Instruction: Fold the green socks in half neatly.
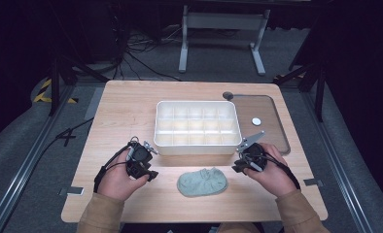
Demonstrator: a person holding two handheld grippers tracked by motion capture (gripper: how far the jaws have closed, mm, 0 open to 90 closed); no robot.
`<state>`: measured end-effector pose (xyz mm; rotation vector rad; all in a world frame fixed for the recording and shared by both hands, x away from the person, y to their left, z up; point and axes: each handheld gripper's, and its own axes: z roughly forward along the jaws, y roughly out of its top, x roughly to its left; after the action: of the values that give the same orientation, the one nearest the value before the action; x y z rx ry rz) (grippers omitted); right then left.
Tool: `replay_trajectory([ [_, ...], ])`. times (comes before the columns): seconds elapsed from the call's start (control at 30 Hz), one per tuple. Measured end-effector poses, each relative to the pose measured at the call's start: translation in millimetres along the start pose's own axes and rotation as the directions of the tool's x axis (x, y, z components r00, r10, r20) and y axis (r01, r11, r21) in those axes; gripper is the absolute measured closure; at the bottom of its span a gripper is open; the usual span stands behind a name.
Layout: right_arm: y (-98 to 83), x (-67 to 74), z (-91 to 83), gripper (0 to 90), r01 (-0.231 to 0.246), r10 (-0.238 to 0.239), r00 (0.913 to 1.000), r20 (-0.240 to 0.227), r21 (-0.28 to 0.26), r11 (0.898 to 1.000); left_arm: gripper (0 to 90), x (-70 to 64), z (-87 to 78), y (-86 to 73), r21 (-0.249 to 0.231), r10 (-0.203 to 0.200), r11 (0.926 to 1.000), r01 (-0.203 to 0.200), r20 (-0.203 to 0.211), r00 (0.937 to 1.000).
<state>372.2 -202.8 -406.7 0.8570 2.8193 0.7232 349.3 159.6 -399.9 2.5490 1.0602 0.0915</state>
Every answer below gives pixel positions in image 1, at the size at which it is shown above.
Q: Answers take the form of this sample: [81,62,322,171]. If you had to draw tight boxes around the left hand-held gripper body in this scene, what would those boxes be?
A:
[125,136,159,183]

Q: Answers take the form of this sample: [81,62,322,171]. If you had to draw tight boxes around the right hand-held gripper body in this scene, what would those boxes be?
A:
[231,142,269,176]

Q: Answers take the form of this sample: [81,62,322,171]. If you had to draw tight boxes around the white divided storage box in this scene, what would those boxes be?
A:
[153,100,243,156]

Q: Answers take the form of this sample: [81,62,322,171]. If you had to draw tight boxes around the green sock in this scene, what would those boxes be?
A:
[176,167,228,198]

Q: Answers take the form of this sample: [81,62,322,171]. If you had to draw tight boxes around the person's left hand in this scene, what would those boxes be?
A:
[97,149,150,202]

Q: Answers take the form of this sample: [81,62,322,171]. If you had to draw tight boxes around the person's right hand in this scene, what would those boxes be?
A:
[243,143,298,198]

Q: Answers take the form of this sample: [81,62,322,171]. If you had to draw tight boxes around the brown inset table panel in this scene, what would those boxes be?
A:
[222,91,292,155]

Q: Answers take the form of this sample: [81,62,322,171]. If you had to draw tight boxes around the black tripod stand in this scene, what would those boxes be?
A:
[272,61,328,123]
[49,54,111,117]

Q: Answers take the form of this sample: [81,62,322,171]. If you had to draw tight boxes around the yellow black floor tape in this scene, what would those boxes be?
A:
[33,78,80,105]

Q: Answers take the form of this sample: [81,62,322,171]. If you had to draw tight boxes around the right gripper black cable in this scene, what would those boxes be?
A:
[264,151,301,190]

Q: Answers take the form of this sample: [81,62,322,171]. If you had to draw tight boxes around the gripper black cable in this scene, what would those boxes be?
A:
[264,151,301,190]
[92,144,132,194]

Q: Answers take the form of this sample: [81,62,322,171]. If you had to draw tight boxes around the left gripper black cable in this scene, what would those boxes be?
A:
[92,144,132,194]

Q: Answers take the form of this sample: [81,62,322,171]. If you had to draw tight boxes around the grey table bracket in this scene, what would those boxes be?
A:
[58,186,86,197]
[302,178,325,188]

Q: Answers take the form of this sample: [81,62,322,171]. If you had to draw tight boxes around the metal floor rail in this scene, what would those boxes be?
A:
[301,91,375,233]
[0,84,78,233]

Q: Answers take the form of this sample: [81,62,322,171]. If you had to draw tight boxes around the black floor cables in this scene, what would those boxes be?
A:
[111,25,183,83]

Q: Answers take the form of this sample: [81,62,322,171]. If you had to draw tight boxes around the grey metal table frame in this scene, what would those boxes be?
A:
[178,4,271,77]

